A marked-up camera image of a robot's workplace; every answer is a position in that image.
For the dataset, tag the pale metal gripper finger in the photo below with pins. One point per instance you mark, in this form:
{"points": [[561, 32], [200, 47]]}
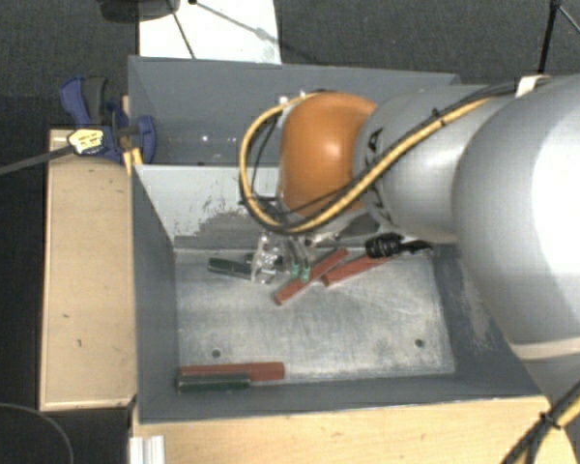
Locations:
{"points": [[254, 259], [255, 274]]}

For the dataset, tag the dark green block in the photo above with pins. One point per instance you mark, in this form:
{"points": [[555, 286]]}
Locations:
{"points": [[212, 384], [226, 265]]}

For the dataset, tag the red-brown flat block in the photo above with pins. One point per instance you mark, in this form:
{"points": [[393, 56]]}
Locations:
{"points": [[244, 369], [297, 289], [350, 271]]}

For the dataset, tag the grey metal bin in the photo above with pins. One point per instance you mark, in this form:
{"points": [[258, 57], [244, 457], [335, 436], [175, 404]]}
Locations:
{"points": [[319, 327]]}

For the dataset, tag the pale wood flat board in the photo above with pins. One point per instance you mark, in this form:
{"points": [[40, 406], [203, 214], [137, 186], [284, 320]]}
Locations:
{"points": [[87, 278]]}

